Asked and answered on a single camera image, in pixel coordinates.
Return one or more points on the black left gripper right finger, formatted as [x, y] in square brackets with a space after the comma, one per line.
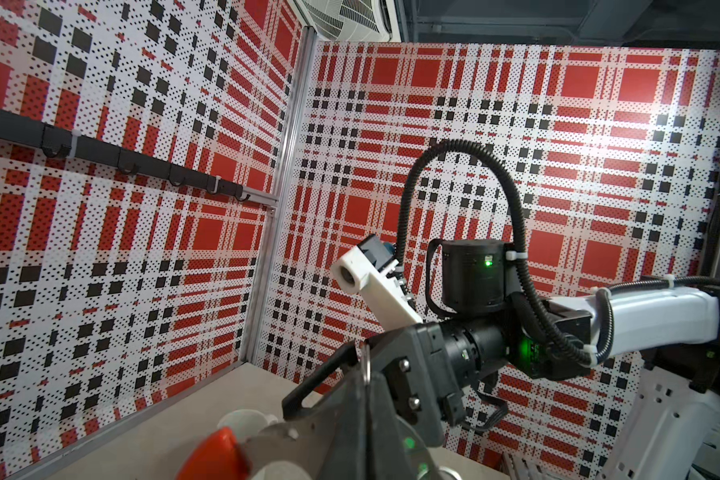
[386, 432]

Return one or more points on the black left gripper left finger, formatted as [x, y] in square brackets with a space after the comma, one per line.
[327, 440]

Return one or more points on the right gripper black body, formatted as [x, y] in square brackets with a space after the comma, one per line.
[438, 372]

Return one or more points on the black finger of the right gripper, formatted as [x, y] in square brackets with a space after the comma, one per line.
[342, 360]
[408, 390]

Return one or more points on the silver keyring with chain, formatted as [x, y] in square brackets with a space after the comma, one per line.
[348, 443]

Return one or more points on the red tagged key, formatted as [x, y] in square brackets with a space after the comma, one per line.
[218, 457]

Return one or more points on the green tagged key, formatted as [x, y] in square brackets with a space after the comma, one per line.
[418, 456]

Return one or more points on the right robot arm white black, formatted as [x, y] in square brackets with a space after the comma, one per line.
[491, 315]

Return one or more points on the white ceramic mug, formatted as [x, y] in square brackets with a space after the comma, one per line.
[246, 423]

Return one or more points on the ceiling air conditioner vent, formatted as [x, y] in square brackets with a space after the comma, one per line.
[350, 20]

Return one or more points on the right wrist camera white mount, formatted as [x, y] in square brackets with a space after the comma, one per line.
[370, 270]

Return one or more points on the black hook rail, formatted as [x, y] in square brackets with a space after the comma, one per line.
[57, 143]

